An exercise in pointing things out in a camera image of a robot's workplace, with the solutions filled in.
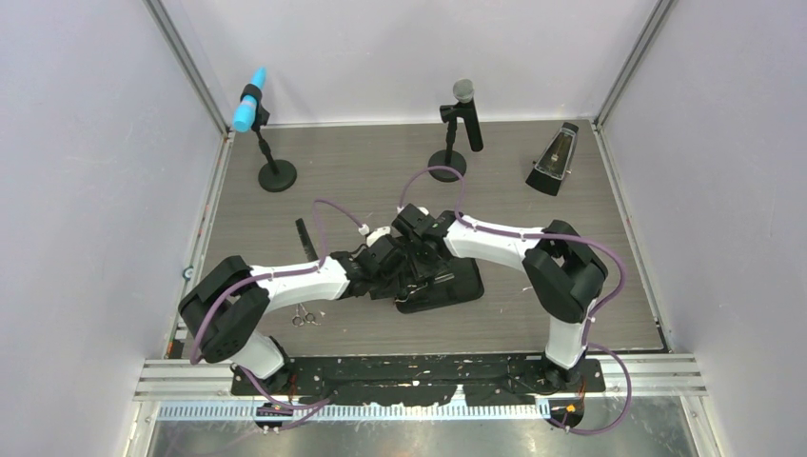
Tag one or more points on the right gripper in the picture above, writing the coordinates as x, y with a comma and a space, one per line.
424, 270

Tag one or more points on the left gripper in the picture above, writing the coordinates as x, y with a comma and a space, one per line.
391, 289

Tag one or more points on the black zipper tool case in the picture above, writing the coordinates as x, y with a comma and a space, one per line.
467, 285

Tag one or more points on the silver cutting scissors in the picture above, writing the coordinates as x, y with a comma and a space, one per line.
303, 317

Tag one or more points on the silver thinning scissors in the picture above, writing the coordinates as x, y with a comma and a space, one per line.
427, 283

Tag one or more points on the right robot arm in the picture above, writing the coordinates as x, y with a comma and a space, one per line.
563, 270

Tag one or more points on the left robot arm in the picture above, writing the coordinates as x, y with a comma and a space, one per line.
223, 310

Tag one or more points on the black comb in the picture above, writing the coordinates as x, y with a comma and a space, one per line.
306, 242

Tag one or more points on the right black microphone stand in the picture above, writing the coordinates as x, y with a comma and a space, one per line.
446, 165

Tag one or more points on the black microphone stand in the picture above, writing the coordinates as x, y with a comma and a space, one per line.
446, 165
275, 175

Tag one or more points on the left black microphone stand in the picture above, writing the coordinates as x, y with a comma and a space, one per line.
275, 175

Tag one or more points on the black metronome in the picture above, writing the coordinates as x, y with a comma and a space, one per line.
551, 168

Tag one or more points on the black grey microphone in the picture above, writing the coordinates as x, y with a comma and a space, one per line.
463, 91

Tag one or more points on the blue microphone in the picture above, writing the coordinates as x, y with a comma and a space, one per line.
250, 104

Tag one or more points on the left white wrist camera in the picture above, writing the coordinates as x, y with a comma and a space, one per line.
373, 235

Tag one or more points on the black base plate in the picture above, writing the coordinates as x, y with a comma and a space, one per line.
497, 379

